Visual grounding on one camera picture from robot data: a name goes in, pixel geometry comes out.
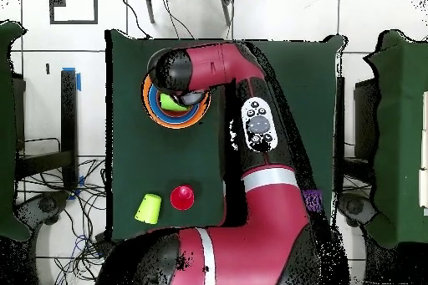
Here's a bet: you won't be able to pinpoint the black rounded stand foot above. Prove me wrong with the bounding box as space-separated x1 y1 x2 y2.
336 191 380 229
14 190 70 227

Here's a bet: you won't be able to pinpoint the dark green tablecloth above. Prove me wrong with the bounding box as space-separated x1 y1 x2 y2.
104 28 345 244

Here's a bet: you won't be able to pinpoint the red plastic cup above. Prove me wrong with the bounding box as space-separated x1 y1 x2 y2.
169 184 196 211

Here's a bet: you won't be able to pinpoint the blue plastic bowl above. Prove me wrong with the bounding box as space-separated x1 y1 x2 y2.
147 84 202 125

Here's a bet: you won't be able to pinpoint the black metal bar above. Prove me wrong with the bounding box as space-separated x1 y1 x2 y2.
335 75 345 196

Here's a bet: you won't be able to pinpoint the large orange plastic bowl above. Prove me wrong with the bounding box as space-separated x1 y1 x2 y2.
142 74 212 130

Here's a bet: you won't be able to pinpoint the black metal stand frame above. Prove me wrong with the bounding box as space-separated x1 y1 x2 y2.
14 69 79 190

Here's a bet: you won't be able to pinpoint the green cloth side table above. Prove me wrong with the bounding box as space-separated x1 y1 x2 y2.
363 29 428 250
0 19 32 243

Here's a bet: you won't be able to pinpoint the lime green plastic cup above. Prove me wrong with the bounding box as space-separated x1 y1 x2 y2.
134 192 162 226

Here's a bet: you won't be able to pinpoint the small red plastic bowl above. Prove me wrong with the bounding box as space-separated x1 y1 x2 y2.
156 104 198 119

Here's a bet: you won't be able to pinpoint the blue tape strip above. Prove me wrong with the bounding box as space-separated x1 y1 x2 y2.
62 66 83 93

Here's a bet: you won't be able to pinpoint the bundle of floor cables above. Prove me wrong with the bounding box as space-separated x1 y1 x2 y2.
14 155 111 285

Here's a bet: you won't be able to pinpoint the white boxes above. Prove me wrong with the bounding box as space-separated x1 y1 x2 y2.
417 89 428 209

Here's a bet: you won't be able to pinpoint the purple plastic cup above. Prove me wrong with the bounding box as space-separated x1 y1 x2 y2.
302 188 324 213

